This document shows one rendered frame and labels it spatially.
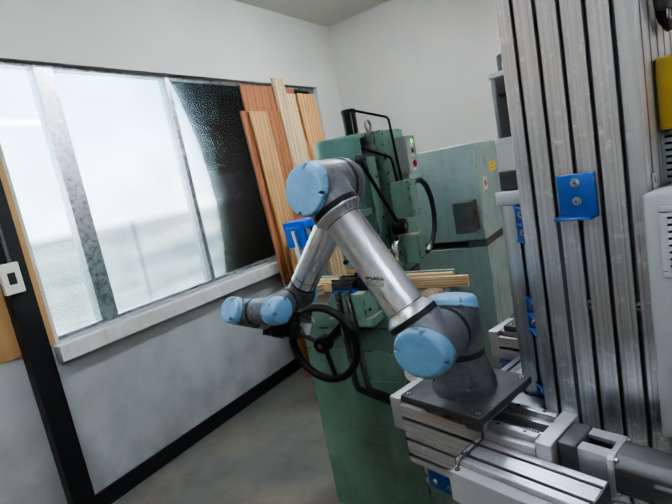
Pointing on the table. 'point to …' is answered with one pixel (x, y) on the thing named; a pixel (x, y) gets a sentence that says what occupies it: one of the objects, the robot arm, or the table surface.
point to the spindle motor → (347, 147)
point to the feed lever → (384, 201)
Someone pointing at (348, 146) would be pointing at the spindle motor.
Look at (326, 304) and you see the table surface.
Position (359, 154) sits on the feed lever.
